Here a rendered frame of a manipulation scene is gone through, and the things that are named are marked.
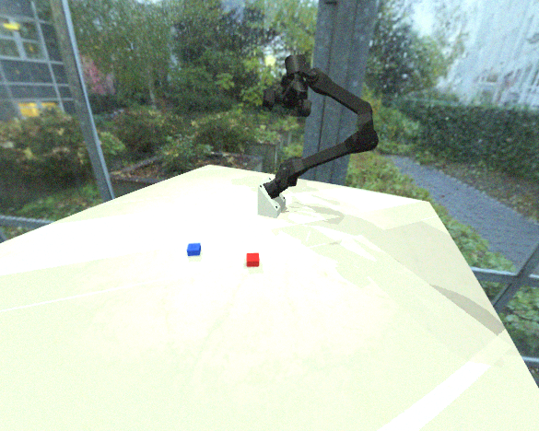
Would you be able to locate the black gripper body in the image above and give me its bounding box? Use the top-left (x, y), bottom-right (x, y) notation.
top-left (263, 88), bottom-right (311, 117)

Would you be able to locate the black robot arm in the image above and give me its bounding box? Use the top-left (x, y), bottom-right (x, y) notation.
top-left (263, 54), bottom-right (379, 199)

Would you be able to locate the blue block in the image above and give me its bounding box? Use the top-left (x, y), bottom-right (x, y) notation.
top-left (187, 243), bottom-right (201, 256)

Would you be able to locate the red block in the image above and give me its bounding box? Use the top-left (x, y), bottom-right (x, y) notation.
top-left (246, 253), bottom-right (260, 267)

